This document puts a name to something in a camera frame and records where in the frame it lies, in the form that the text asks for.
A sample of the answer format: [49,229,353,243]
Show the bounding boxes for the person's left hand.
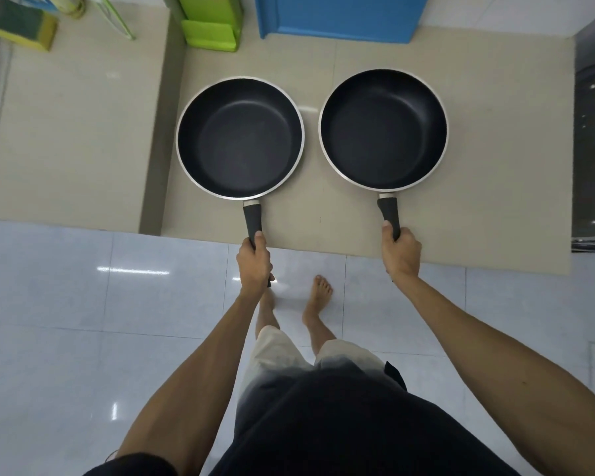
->
[236,231,275,302]

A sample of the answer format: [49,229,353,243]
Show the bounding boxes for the black frying pan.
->
[318,68,449,242]
[175,76,305,288]

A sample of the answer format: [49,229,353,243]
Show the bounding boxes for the yellow packet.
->
[0,0,87,19]

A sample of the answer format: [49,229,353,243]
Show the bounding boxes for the person's left forearm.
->
[115,292,263,476]

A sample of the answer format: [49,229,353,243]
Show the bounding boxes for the person's right forearm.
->
[392,272,595,476]

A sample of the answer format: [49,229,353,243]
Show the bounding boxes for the blue box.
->
[254,0,430,44]

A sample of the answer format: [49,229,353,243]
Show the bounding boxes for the steel sink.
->
[571,15,595,253]

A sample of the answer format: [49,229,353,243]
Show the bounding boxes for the person's right hand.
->
[381,220,422,283]

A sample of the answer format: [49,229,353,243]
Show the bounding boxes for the person's dark shirt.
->
[83,359,521,476]

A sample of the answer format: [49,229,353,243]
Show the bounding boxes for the person's left leg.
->
[254,285,281,340]

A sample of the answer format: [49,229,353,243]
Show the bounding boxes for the green edged clear sheet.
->
[85,0,137,41]

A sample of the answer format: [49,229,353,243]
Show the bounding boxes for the person's leg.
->
[301,275,338,356]
[254,285,281,340]

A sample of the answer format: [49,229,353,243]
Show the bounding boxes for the yellow green sponge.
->
[0,6,59,52]

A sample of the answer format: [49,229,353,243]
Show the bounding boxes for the person's right leg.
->
[301,275,338,356]

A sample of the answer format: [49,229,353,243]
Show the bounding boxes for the person's beige shorts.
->
[238,325,407,392]

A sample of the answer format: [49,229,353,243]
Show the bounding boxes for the green plastic holder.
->
[177,0,244,53]

